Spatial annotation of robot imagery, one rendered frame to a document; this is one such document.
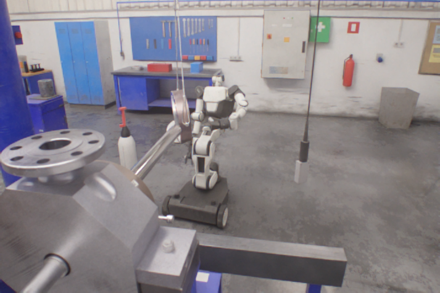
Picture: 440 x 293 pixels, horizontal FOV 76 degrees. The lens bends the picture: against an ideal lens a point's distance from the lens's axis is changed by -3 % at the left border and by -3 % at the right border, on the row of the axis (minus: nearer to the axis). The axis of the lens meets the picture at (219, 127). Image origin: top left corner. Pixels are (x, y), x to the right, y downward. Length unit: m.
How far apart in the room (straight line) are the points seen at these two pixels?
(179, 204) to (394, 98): 4.17
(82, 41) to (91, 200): 5.79
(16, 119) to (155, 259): 2.17
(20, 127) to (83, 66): 3.87
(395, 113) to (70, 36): 6.25
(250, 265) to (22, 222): 0.84
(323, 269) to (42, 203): 1.02
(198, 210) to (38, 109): 2.74
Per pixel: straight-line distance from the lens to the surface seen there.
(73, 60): 6.70
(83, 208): 0.81
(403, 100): 5.77
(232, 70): 5.91
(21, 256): 1.07
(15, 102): 2.83
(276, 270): 1.32
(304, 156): 1.59
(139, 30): 6.39
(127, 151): 3.69
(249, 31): 5.81
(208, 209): 2.63
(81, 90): 6.75
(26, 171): 0.80
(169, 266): 0.87
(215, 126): 2.37
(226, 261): 1.31
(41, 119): 4.54
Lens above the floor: 1.72
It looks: 20 degrees down
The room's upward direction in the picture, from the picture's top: straight up
